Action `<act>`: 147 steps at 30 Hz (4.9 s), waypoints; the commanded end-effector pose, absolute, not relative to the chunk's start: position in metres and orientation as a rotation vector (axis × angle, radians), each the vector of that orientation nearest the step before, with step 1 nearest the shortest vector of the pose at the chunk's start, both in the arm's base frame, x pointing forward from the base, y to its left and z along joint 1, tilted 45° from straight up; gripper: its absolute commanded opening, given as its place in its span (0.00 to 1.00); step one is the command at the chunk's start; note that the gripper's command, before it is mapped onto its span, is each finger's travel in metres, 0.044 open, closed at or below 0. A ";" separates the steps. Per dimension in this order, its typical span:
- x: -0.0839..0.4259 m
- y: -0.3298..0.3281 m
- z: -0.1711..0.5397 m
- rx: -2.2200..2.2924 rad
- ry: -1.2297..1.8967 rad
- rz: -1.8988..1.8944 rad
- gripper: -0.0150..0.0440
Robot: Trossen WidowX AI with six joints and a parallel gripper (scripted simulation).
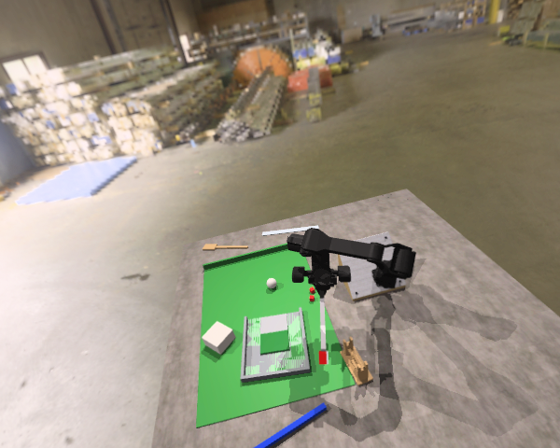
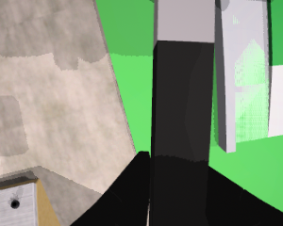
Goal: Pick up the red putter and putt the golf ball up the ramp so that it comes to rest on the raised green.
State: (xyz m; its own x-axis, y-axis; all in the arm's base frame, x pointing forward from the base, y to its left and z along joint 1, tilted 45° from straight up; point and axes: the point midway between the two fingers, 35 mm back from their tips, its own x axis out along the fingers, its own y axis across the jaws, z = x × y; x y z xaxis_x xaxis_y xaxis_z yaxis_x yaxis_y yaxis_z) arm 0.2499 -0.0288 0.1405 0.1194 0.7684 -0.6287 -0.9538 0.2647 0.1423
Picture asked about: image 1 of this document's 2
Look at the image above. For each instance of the green flat mat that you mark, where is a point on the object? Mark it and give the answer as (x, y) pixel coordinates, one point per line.
(238, 289)

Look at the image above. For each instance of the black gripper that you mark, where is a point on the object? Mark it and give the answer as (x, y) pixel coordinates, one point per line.
(298, 273)

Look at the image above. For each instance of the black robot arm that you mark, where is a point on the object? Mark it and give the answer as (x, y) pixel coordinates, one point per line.
(316, 244)

